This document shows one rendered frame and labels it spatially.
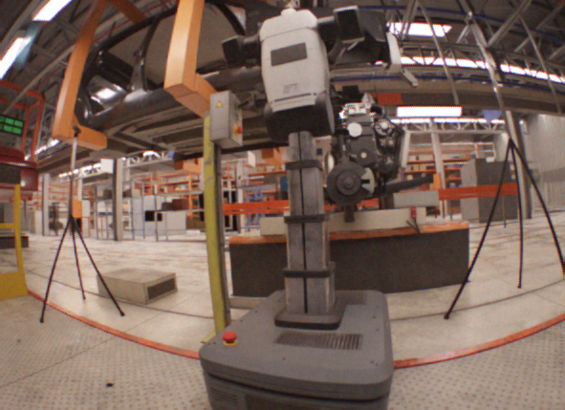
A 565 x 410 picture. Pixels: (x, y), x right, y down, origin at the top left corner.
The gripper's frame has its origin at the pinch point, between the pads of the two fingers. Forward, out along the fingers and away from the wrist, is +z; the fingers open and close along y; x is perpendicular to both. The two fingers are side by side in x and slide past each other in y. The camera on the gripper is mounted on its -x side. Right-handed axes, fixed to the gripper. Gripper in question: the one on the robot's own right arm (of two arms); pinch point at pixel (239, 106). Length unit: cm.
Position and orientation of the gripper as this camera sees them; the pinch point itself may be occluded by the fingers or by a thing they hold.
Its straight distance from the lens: 126.9
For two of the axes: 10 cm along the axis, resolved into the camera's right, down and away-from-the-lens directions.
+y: -2.1, -0.5, -9.8
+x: 0.6, 10.0, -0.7
